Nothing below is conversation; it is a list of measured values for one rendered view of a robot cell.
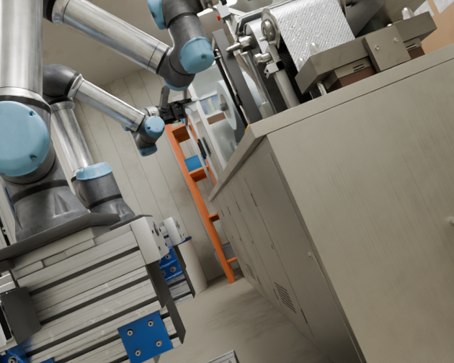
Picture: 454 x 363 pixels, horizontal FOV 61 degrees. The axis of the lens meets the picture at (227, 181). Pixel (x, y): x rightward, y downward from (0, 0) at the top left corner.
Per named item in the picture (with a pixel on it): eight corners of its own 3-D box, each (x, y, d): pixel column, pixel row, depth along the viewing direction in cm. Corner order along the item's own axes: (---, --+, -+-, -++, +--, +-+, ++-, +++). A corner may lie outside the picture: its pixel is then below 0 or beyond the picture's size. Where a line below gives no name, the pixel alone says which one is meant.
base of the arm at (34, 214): (3, 250, 74) (-15, 202, 75) (39, 244, 89) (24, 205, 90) (77, 219, 75) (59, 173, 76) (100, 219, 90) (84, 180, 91)
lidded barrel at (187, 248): (210, 281, 481) (190, 235, 486) (212, 287, 431) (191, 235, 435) (171, 299, 474) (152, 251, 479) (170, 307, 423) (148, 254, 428)
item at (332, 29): (302, 81, 129) (279, 32, 131) (362, 57, 132) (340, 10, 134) (303, 81, 129) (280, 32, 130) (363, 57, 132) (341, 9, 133)
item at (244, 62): (273, 155, 213) (232, 63, 217) (295, 146, 215) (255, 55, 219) (279, 150, 199) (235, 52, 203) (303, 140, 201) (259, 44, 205)
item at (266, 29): (264, 19, 132) (272, 40, 134) (269, 16, 132) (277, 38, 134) (258, 23, 139) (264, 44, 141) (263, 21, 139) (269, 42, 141)
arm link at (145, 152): (145, 150, 149) (134, 124, 150) (138, 159, 159) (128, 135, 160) (163, 145, 153) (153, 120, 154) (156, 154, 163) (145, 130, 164)
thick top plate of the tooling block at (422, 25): (302, 94, 124) (294, 77, 125) (407, 52, 129) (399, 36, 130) (318, 75, 108) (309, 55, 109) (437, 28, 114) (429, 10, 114)
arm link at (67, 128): (85, 209, 134) (29, 69, 138) (81, 216, 147) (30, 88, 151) (118, 197, 140) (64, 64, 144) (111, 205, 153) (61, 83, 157)
